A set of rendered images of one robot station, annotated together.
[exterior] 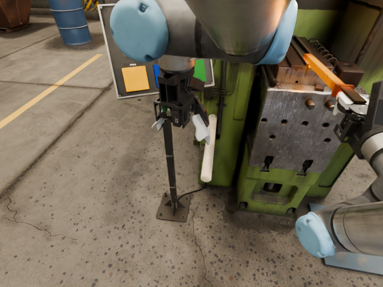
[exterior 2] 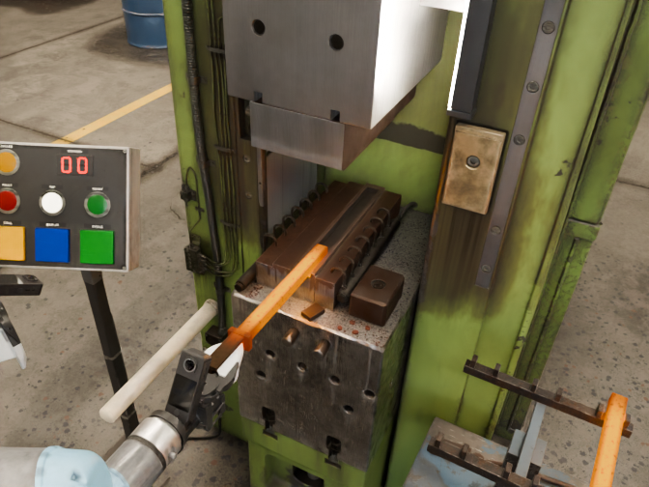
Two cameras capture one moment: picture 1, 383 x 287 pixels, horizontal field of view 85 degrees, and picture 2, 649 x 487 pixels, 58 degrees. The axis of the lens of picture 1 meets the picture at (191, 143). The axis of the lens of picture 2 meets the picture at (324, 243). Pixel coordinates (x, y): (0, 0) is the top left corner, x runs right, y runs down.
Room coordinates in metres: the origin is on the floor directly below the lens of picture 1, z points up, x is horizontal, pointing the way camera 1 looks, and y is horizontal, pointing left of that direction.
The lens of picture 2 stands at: (-0.14, -0.79, 1.81)
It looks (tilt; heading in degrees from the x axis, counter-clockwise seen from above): 36 degrees down; 16
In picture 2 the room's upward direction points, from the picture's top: 3 degrees clockwise
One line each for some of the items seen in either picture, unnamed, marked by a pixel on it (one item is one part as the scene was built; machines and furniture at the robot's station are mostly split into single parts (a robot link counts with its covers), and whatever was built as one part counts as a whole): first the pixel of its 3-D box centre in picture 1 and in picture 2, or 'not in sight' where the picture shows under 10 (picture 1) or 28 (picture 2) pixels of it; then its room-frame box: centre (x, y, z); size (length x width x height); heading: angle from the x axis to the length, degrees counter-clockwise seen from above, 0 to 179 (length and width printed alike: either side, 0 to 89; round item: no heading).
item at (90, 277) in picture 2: (169, 151); (110, 348); (0.81, 0.12, 0.54); 0.04 x 0.04 x 1.08; 82
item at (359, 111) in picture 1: (365, 130); (188, 408); (0.39, -0.41, 1.00); 0.12 x 0.08 x 0.09; 172
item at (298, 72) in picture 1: (292, 56); (333, 234); (1.01, -0.47, 0.96); 0.42 x 0.20 x 0.09; 172
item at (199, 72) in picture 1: (194, 72); (98, 246); (0.71, -0.01, 1.01); 0.07 x 0.05 x 0.07; 107
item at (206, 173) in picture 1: (210, 144); (163, 357); (0.77, -0.09, 0.62); 0.44 x 0.05 x 0.05; 172
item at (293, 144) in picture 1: (286, 105); (349, 316); (1.02, -0.53, 0.69); 0.56 x 0.38 x 0.45; 172
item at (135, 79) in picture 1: (135, 79); (8, 243); (0.65, 0.18, 1.01); 0.07 x 0.05 x 0.07; 107
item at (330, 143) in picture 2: not in sight; (342, 98); (1.01, -0.47, 1.32); 0.42 x 0.20 x 0.10; 172
